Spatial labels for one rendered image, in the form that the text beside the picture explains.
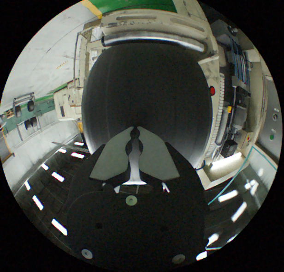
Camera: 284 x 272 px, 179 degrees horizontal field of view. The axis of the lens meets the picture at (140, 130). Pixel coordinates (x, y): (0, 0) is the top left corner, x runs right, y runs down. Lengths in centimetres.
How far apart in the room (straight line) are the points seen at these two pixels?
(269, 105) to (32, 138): 1188
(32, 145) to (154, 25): 1142
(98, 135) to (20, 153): 1117
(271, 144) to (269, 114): 15
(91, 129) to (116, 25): 30
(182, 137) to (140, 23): 33
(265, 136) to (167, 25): 65
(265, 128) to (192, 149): 54
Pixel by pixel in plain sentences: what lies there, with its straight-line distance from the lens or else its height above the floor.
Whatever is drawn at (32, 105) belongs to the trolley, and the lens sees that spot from 540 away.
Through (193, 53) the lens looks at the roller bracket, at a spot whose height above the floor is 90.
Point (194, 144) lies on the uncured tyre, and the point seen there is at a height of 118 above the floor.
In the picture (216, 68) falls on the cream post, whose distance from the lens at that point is 52.
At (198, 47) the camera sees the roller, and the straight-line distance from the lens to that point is 37.
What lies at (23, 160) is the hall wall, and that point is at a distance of 1143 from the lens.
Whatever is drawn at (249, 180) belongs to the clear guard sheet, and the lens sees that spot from 70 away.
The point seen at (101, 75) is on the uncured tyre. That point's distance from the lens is 17.
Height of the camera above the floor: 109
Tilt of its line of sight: 24 degrees up
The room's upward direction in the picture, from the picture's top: 178 degrees clockwise
